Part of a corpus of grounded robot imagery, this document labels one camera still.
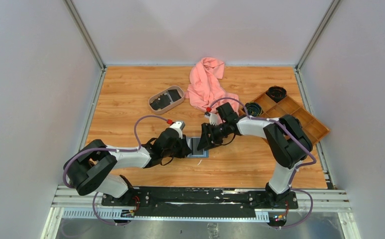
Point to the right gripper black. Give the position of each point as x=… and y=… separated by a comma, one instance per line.
x=206, y=142

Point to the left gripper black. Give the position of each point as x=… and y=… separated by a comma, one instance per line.
x=184, y=149

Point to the black VIP card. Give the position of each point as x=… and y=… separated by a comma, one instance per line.
x=194, y=146

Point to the blue leather card holder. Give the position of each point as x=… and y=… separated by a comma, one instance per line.
x=205, y=153

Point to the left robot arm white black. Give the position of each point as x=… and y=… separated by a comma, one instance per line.
x=90, y=169

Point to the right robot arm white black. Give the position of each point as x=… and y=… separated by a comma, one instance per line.
x=288, y=142

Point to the black card left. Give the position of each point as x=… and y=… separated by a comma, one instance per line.
x=160, y=103

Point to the black card right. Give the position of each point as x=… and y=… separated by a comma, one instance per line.
x=174, y=95

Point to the pink oval tray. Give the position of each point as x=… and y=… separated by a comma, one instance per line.
x=164, y=93

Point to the pink cloth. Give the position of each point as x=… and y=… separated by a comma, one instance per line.
x=205, y=88

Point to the wooden compartment tray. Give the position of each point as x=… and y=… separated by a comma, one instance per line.
x=313, y=128

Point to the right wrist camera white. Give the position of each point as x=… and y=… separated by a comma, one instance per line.
x=214, y=119

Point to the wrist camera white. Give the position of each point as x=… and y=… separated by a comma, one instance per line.
x=178, y=126
x=214, y=119

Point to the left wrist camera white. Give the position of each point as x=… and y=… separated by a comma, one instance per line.
x=178, y=126

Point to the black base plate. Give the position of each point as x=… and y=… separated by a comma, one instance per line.
x=200, y=202

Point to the aluminium rail frame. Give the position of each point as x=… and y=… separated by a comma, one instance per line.
x=321, y=214

